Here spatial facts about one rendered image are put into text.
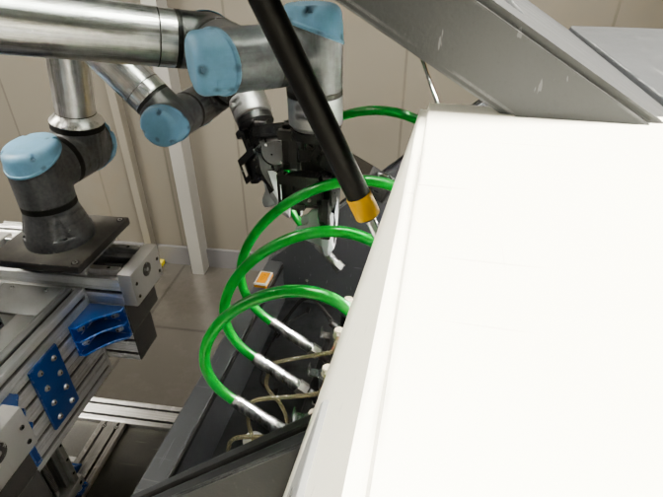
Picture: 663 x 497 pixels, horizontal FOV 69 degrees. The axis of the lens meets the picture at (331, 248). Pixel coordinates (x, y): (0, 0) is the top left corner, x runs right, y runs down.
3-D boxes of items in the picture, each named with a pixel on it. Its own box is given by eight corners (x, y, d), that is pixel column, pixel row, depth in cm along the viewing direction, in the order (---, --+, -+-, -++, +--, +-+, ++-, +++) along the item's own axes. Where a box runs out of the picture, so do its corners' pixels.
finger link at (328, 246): (299, 250, 79) (296, 201, 74) (334, 254, 78) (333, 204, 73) (294, 261, 77) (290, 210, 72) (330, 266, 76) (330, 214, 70)
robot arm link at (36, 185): (4, 208, 104) (-21, 148, 97) (48, 181, 115) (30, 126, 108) (50, 214, 102) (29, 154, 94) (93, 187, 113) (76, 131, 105)
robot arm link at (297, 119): (347, 89, 67) (335, 106, 60) (347, 120, 70) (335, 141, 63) (295, 86, 68) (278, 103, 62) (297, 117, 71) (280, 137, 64)
